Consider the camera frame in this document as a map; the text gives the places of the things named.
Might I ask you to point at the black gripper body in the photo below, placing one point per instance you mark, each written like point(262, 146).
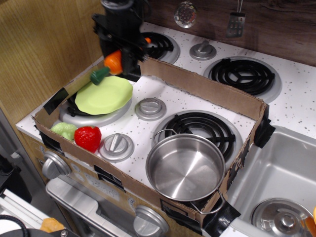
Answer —
point(119, 23)

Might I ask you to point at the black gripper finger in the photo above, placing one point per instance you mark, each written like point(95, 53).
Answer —
point(130, 57)
point(107, 47)

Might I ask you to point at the orange toy carrot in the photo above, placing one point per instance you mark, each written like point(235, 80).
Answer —
point(112, 63)

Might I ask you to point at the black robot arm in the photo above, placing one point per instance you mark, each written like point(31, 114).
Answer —
point(120, 4)

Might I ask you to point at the light green plate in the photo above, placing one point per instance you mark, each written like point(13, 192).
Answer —
point(110, 95)

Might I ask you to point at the black burner back left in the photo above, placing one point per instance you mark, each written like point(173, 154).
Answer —
point(161, 47)

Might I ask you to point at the black burner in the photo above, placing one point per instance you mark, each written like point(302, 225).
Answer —
point(213, 127)
point(161, 47)
point(69, 113)
point(250, 75)

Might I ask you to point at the grey stove knob middle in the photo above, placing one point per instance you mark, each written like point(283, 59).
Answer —
point(150, 109)

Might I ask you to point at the grey stove knob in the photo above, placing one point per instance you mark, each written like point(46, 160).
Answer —
point(150, 109)
point(203, 51)
point(116, 148)

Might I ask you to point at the hanging metal strainer spoon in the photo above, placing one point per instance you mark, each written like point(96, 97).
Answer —
point(185, 14)

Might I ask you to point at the grey stove knob back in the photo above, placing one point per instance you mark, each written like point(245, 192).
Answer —
point(203, 51)

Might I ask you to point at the black burner front left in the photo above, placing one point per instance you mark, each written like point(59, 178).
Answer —
point(69, 113)

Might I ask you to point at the red toy strawberry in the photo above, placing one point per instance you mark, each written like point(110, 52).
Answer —
point(88, 137)

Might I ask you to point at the grey stove knob front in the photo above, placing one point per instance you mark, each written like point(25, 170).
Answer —
point(116, 148)

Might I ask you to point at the light green toy vegetable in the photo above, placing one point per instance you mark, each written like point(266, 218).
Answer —
point(65, 130)

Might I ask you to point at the black burner front right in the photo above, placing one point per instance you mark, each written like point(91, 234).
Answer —
point(213, 127)

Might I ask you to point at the hanging metal spatula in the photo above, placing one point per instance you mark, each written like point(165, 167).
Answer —
point(236, 22)

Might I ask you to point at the cardboard fence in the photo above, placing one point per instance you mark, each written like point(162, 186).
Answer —
point(180, 90)

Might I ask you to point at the stainless steel pot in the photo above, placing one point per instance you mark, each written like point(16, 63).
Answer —
point(185, 167)

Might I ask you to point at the black burner back right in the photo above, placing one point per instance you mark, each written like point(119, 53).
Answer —
point(250, 75)

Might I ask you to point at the grey oven knob left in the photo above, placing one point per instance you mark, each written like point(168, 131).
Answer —
point(54, 166)

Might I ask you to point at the grey oven knob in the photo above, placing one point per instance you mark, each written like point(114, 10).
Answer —
point(54, 166)
point(148, 223)

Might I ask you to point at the silver oven door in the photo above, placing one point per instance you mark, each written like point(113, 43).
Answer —
point(93, 215)

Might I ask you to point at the grey oven knob right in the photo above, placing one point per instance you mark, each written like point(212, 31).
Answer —
point(148, 223)

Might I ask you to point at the orange object bottom left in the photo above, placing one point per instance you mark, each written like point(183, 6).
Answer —
point(50, 225)

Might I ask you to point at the silver sink basin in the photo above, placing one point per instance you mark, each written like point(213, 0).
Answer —
point(284, 168)

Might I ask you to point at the steel pot lid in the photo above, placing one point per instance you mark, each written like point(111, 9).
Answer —
point(281, 218)

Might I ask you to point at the orange object in sink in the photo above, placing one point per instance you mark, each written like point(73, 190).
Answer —
point(310, 222)

